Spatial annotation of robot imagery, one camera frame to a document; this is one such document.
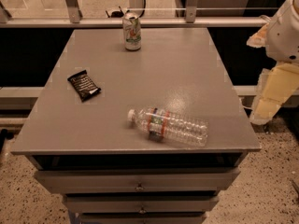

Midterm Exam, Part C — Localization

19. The grey drawer cabinet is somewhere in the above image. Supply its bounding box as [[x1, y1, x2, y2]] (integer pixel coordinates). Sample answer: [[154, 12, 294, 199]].
[[12, 28, 260, 224]]

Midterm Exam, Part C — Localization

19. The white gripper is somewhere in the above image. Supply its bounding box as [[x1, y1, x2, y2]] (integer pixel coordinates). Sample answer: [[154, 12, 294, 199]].
[[247, 0, 299, 125]]

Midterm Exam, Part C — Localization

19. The black rxbar chocolate wrapper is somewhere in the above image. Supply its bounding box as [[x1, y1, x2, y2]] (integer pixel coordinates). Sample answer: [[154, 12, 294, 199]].
[[67, 70, 101, 102]]

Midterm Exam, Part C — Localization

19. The white cable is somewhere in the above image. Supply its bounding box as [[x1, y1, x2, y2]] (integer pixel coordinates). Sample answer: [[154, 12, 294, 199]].
[[238, 97, 254, 111]]

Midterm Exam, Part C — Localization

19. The clear plastic water bottle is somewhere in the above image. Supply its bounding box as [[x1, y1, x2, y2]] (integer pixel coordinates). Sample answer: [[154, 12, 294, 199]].
[[127, 107, 208, 147]]

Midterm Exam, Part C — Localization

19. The metal railing frame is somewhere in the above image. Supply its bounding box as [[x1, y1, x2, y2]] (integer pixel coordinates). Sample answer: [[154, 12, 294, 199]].
[[0, 0, 282, 28]]

